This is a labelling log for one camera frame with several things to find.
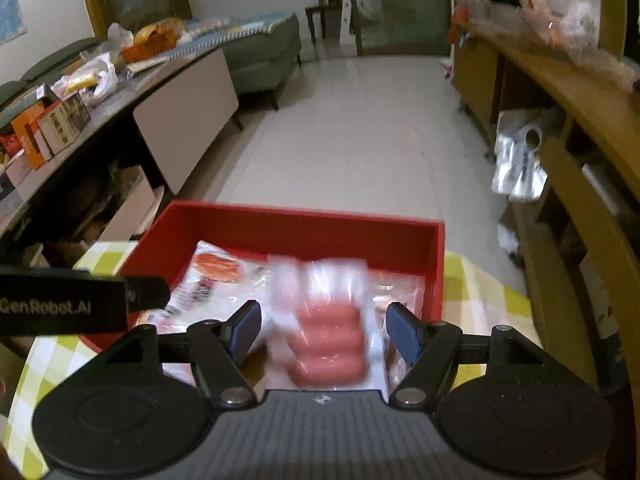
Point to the orange plastic bag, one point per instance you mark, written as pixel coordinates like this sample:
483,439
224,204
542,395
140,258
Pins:
150,40

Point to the weathered green door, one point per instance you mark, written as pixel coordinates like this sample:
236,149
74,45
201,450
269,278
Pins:
400,5

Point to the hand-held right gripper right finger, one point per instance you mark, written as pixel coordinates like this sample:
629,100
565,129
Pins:
404,332

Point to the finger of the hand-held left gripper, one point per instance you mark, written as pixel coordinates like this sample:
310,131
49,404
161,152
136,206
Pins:
147,292

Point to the blue patterned cloth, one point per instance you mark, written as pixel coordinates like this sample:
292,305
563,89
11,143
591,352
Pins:
235,30

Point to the row of small boxes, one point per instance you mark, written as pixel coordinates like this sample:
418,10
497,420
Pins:
45,125

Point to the white kimchi picture packet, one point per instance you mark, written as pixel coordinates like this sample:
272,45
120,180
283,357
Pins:
215,267

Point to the red cardboard box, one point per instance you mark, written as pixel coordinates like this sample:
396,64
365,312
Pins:
300,225

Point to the silver foil bags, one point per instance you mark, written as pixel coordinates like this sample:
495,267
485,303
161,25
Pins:
520,160

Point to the grey green sofa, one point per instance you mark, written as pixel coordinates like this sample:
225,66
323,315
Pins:
260,55

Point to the blue wall poster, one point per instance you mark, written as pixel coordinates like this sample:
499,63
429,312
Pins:
10,15

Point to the pink sausage packet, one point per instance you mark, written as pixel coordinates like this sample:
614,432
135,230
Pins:
325,335

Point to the wooden chair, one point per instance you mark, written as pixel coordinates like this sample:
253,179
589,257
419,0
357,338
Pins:
327,5

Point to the yellow checkered tablecloth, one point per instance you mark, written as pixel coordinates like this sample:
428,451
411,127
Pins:
475,290

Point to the dark side table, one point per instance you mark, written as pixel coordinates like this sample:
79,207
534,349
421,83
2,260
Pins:
100,125

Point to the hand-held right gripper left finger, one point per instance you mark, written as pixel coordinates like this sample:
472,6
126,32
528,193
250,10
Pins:
245,330

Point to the wooden cabinet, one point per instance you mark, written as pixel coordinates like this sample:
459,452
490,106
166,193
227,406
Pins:
565,135

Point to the clear plastic bags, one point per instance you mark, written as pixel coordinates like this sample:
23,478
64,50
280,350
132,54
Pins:
570,25

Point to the white plastic bag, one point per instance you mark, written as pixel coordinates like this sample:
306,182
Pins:
95,77

